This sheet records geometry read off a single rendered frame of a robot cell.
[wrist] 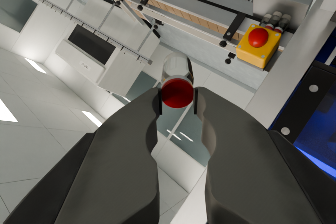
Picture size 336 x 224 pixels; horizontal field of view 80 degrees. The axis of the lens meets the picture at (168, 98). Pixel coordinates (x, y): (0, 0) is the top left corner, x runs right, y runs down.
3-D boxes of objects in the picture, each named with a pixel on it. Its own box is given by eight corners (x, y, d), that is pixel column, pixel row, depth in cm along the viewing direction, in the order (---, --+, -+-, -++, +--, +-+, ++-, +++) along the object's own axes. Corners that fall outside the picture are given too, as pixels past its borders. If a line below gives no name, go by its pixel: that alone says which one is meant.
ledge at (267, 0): (300, 31, 56) (296, 37, 56) (256, 16, 62) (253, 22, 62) (314, -2, 43) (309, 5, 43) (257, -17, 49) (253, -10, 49)
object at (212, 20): (311, 17, 51) (276, 69, 52) (298, 45, 65) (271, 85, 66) (130, -38, 81) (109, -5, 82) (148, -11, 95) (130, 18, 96)
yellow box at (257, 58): (279, 48, 50) (263, 72, 50) (252, 37, 53) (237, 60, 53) (283, 32, 43) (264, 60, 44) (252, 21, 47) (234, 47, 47)
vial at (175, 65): (191, 51, 15) (196, 76, 12) (190, 76, 17) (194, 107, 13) (162, 51, 15) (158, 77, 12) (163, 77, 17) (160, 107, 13)
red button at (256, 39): (271, 38, 45) (261, 53, 45) (254, 32, 47) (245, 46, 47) (272, 29, 42) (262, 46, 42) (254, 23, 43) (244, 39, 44)
